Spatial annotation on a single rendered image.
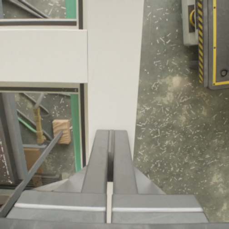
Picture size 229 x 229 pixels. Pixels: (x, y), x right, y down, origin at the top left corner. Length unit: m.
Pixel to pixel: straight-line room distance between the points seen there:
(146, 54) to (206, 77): 0.40
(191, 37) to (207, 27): 0.19
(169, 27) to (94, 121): 1.03
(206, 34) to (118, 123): 0.75
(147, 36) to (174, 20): 0.18
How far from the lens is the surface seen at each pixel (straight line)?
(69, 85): 0.21
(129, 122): 0.15
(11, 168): 0.71
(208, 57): 0.86
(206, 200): 1.73
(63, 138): 1.19
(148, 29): 1.11
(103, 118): 0.15
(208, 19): 0.87
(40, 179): 1.05
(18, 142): 0.68
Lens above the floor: 1.08
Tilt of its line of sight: 72 degrees down
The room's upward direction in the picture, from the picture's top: 180 degrees clockwise
